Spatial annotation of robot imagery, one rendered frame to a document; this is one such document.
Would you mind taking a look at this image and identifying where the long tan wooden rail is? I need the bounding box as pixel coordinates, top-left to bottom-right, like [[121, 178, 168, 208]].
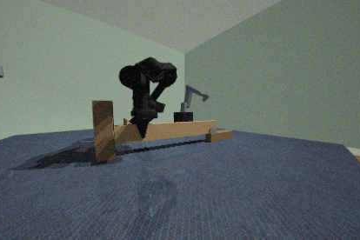
[[114, 121, 217, 144]]

